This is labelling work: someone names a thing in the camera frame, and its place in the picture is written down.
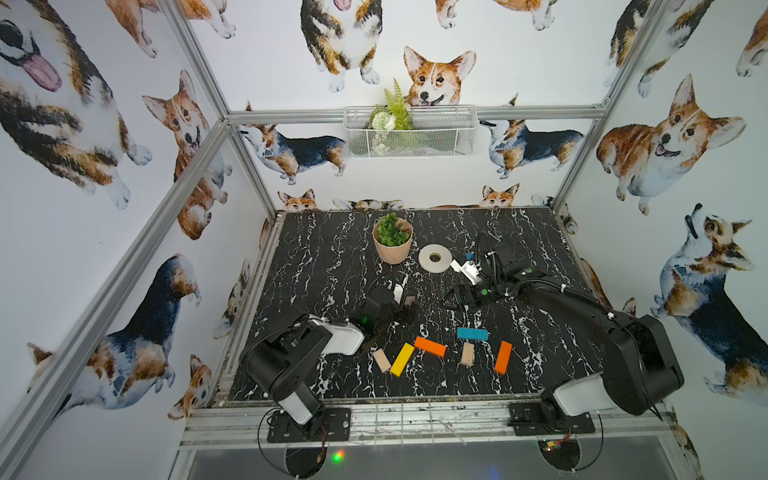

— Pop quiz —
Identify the yellow long block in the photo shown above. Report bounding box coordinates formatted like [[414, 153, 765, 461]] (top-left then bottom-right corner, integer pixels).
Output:
[[390, 343, 415, 377]]

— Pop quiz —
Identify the teal long block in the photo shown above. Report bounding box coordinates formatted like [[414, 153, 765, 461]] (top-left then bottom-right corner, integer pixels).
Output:
[[456, 328, 489, 341]]

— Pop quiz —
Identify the orange long block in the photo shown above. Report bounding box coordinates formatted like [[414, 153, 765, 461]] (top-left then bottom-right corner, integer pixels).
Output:
[[494, 341, 513, 375], [414, 337, 447, 358]]

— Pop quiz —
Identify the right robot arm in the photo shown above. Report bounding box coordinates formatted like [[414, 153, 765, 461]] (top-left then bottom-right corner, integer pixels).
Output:
[[441, 244, 684, 425]]

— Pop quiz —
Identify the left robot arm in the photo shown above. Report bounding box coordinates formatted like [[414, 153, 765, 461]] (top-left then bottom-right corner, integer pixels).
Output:
[[240, 280, 416, 437]]

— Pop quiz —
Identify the small natural wood block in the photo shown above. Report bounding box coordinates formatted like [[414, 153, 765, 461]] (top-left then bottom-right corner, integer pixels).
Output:
[[372, 349, 392, 373]]

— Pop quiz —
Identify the white tape roll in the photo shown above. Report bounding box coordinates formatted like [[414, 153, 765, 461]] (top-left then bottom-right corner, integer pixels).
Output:
[[418, 244, 453, 274]]

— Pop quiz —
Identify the pink potted green plant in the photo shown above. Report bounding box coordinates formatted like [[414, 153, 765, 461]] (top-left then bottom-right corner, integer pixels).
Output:
[[372, 212, 413, 265]]

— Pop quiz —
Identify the natural wood block right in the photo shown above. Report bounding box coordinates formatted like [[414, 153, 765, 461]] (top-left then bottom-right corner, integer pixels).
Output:
[[460, 342, 475, 367]]

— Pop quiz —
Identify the green fern with white flower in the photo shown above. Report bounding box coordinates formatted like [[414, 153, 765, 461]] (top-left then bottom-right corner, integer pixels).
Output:
[[366, 80, 413, 156]]

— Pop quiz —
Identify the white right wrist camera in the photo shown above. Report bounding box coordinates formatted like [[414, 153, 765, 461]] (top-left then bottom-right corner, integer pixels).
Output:
[[450, 260, 481, 285]]

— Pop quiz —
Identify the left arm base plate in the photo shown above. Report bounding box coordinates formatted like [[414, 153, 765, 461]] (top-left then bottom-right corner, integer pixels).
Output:
[[267, 407, 352, 443]]

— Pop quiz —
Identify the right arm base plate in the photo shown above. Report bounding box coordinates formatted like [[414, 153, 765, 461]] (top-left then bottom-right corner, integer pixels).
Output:
[[508, 401, 596, 436]]

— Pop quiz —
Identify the white wire wall basket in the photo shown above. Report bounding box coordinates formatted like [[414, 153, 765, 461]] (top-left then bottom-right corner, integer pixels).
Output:
[[343, 106, 479, 159]]

